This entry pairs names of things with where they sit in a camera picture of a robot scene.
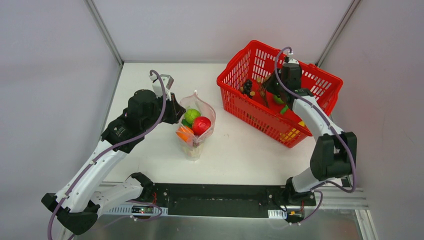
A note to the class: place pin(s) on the red plastic basket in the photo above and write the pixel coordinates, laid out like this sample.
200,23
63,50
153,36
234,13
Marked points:
257,60

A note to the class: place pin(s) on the light green round fruit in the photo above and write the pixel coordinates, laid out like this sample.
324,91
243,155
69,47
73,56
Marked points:
191,114

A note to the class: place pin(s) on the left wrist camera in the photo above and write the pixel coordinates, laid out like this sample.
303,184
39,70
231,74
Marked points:
161,89

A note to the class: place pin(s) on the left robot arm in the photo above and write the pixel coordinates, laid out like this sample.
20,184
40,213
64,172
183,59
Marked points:
77,206

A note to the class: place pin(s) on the clear zip top bag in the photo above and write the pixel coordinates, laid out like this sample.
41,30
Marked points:
194,101

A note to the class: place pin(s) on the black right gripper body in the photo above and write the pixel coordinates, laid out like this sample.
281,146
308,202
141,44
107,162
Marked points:
274,84

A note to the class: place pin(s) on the green lettuce leaf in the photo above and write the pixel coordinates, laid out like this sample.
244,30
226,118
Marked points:
192,150

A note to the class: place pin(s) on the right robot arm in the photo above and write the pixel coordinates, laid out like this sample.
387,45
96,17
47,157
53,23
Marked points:
333,160

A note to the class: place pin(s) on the dark grape bunch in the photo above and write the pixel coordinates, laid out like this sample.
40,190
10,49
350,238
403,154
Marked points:
246,88

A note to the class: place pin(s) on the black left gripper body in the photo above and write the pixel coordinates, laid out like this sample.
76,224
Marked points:
174,108

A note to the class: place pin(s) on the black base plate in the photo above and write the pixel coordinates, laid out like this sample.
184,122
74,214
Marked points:
224,200

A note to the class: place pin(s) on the orange fruit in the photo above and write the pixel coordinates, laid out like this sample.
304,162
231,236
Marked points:
185,133

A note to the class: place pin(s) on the green mangosteen fruit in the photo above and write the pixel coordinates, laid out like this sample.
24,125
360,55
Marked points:
278,100

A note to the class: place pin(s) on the red apple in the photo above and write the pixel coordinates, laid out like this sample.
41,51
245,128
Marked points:
200,125

